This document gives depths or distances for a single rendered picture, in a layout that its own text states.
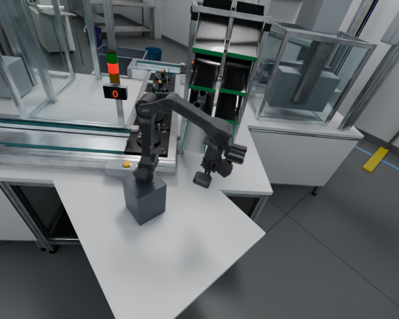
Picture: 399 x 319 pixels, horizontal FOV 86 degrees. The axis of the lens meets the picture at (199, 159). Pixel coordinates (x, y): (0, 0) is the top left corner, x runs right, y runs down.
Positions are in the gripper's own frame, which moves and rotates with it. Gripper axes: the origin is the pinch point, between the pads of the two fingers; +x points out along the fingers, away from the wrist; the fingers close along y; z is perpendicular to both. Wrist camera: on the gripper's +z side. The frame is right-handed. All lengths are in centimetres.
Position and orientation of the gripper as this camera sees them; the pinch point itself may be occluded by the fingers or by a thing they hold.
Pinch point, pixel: (205, 173)
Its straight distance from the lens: 84.9
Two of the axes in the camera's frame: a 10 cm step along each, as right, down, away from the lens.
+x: -2.1, 6.2, 7.5
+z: 9.2, 3.9, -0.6
